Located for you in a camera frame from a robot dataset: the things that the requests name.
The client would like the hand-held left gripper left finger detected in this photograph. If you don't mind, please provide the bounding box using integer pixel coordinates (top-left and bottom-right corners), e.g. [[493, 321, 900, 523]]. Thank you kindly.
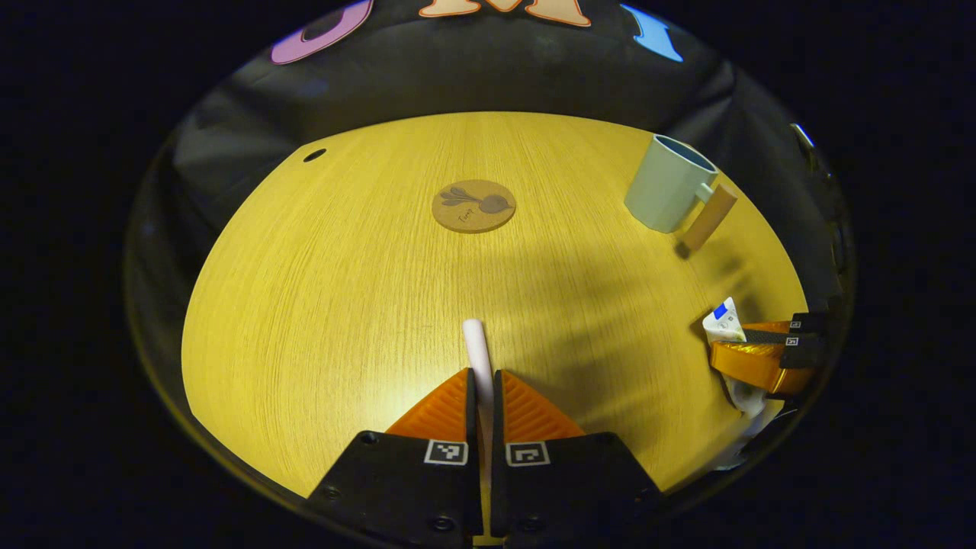
[[307, 368, 484, 549]]

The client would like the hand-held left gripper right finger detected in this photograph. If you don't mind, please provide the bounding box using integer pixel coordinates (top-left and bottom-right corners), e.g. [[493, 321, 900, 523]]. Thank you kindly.
[[490, 370, 666, 549]]

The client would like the pale green cup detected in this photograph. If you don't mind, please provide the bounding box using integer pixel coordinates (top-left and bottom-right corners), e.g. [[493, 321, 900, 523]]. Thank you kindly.
[[624, 134, 739, 254]]

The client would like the round brown coaster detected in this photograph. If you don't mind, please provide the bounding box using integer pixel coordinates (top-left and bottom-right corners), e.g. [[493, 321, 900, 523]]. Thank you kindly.
[[432, 179, 518, 234]]

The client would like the black backdrop cloth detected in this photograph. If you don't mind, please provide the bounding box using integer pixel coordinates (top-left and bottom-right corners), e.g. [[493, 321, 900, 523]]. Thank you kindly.
[[124, 0, 856, 489]]

